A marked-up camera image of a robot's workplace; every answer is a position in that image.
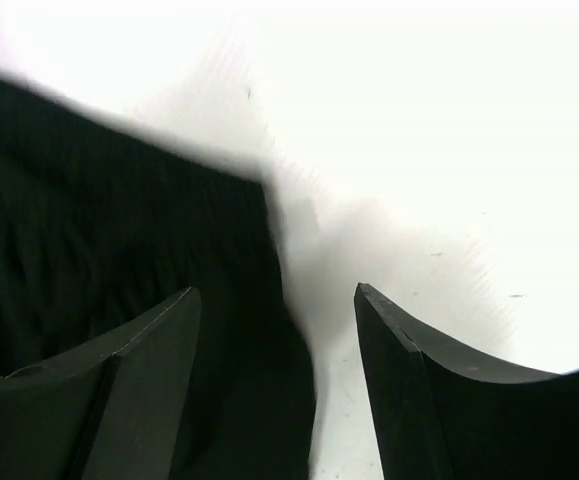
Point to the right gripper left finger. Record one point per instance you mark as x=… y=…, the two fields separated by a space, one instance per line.
x=107 y=409

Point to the black trousers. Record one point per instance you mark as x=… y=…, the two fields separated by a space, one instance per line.
x=97 y=227

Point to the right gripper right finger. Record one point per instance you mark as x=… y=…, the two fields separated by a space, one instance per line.
x=444 y=410

